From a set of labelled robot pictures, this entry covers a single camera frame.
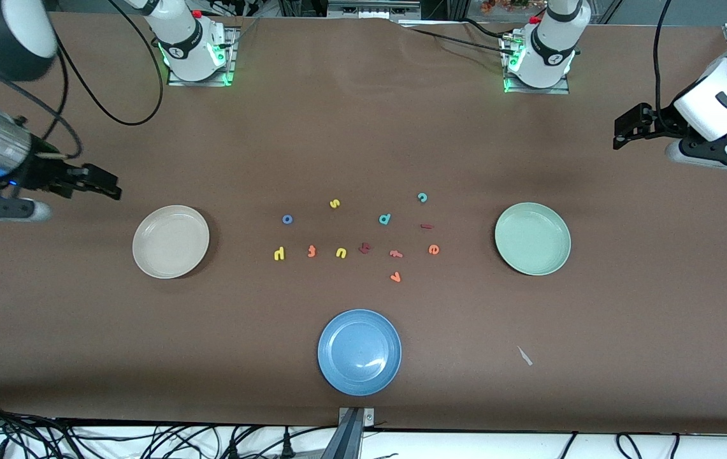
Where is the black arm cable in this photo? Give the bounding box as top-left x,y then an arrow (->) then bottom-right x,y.
653,0 -> 676,125
0,0 -> 165,160

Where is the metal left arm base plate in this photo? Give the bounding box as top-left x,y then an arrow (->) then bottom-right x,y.
503,32 -> 571,95

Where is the grey power strip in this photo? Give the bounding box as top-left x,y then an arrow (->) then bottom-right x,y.
328,0 -> 421,17

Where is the beige brown plate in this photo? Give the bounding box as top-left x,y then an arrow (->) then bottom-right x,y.
133,205 -> 210,280

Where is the orange flower bunch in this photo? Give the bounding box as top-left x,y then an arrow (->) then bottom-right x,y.
481,0 -> 533,15

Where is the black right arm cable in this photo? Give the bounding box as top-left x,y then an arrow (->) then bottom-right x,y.
0,0 -> 165,160

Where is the black looped cable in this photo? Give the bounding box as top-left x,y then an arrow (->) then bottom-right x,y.
615,432 -> 645,459

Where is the thin black base cable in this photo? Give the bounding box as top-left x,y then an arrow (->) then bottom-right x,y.
462,18 -> 518,39
401,24 -> 517,55

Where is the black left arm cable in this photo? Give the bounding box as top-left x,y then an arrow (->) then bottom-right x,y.
653,0 -> 676,125

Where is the pale green plate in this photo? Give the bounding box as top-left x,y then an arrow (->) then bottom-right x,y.
494,202 -> 572,277

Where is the black cable tangle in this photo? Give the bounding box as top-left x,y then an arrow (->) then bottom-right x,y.
0,395 -> 338,459

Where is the blue plate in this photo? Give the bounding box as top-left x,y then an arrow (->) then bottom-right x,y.
317,309 -> 402,397

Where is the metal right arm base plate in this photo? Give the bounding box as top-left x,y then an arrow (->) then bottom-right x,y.
168,25 -> 240,87

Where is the grey camera pole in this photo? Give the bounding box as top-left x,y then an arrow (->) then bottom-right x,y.
322,408 -> 364,459

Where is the brown table cover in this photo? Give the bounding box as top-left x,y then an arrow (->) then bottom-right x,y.
0,11 -> 727,434

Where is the silver mounting bracket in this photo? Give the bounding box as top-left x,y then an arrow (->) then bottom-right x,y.
338,407 -> 375,426

